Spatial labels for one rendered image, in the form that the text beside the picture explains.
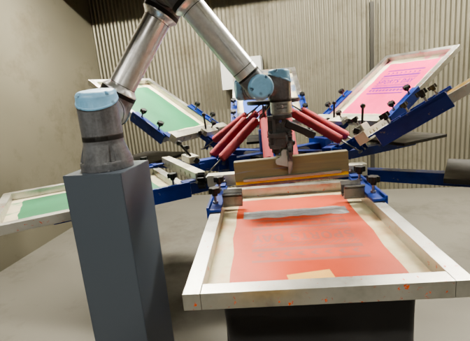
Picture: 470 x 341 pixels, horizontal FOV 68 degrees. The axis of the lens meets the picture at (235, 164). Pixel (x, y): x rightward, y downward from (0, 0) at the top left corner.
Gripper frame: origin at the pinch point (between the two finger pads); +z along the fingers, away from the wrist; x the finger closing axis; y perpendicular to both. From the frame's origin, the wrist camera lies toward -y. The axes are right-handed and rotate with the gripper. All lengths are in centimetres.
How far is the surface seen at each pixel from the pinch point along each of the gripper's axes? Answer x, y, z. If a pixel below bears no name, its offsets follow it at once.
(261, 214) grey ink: 8.2, 11.5, 13.6
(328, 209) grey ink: 7.2, -11.6, 13.5
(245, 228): 18.6, 17.2, 14.1
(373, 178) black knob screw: 6.3, -27.4, 3.8
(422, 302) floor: -75, -83, 109
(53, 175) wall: -235, 236, 44
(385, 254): 40.9, -18.8, 14.1
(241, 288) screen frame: 58, 17, 11
